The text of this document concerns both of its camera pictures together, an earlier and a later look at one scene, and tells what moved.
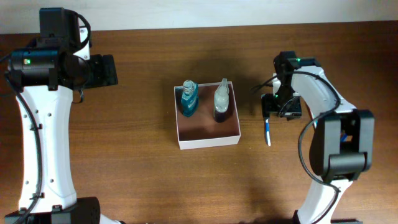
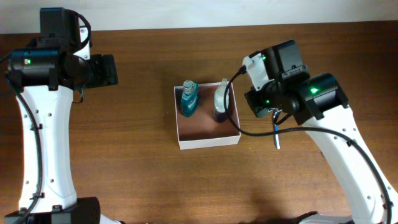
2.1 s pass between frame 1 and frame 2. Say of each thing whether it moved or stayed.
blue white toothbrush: moved
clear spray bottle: stayed
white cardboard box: stayed
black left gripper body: stayed
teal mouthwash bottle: stayed
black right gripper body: moved
